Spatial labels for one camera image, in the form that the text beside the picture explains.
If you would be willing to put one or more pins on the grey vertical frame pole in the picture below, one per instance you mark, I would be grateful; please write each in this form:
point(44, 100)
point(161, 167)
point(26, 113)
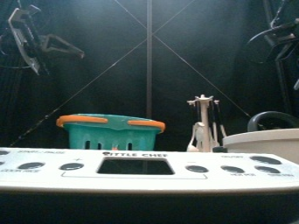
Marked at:
point(149, 58)

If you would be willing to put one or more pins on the white toy cooker control panel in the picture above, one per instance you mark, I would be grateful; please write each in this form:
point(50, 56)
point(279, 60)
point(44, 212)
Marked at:
point(146, 172)

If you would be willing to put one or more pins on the white utensil stand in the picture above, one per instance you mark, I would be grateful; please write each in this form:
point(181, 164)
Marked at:
point(204, 122)

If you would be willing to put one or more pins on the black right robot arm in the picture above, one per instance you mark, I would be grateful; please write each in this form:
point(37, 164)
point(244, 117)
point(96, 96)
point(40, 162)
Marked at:
point(285, 11)

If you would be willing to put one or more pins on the white toy spoon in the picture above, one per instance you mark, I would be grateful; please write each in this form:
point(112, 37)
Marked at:
point(192, 140)

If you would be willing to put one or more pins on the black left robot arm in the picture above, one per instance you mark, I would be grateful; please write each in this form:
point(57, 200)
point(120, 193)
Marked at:
point(8, 52)

